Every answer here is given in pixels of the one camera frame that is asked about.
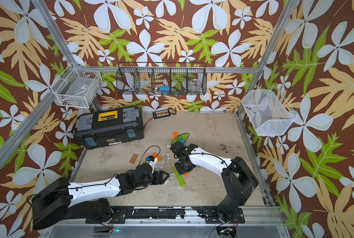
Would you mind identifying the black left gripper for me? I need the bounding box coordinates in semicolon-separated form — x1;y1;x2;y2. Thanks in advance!
135;170;171;188

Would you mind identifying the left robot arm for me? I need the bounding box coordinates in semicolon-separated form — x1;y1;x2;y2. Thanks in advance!
31;163;170;230

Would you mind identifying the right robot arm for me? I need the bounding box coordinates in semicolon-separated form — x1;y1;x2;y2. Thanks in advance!
171;141;259;222

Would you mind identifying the black power strip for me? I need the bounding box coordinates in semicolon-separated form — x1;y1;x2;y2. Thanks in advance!
153;109;171;119

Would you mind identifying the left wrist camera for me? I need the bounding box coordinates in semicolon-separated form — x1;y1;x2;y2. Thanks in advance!
145;155;158;173

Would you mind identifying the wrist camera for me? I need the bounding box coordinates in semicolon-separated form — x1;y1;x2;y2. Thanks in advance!
145;155;158;173
170;141;186;157

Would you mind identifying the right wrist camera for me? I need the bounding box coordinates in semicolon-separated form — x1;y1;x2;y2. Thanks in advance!
170;141;186;157

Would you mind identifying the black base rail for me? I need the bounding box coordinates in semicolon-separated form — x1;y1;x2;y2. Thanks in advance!
86;206;245;224

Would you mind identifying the black toolbox yellow handle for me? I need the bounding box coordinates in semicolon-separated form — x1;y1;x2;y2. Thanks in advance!
74;106;144;150

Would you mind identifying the white wire basket right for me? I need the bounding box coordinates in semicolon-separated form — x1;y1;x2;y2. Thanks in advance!
242;86;298;137

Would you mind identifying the white wire basket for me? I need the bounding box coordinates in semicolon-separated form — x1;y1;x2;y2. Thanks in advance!
242;86;298;137
51;63;102;109

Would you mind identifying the black wire basket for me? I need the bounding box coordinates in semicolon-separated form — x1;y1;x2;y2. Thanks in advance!
114;62;207;96

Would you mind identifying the white wire basket left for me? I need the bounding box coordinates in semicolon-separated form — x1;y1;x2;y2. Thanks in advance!
51;63;102;109

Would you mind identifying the aluminium frame post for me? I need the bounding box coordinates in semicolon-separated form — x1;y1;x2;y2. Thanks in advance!
238;0;300;96

